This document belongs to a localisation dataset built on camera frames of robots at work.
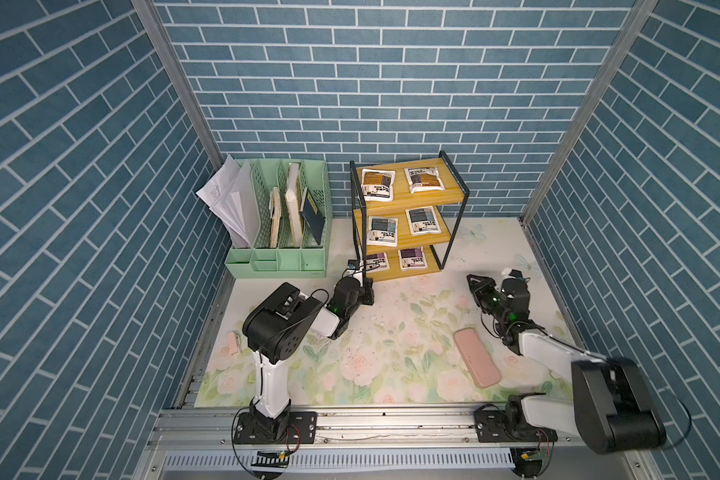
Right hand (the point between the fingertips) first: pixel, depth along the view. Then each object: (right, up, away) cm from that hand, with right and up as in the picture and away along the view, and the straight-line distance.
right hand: (465, 277), depth 89 cm
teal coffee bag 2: (-12, +17, +6) cm, 22 cm away
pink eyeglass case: (+2, -24, -5) cm, 25 cm away
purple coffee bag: (-27, +4, +16) cm, 32 cm away
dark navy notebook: (-51, +20, +22) cm, 59 cm away
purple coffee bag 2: (-14, +5, +16) cm, 22 cm away
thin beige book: (-59, +20, +5) cm, 63 cm away
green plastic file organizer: (-59, +4, +15) cm, 61 cm away
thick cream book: (-53, +22, +4) cm, 58 cm away
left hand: (-27, -2, +8) cm, 28 cm away
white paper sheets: (-72, +26, -1) cm, 76 cm away
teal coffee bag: (-25, +14, +2) cm, 29 cm away
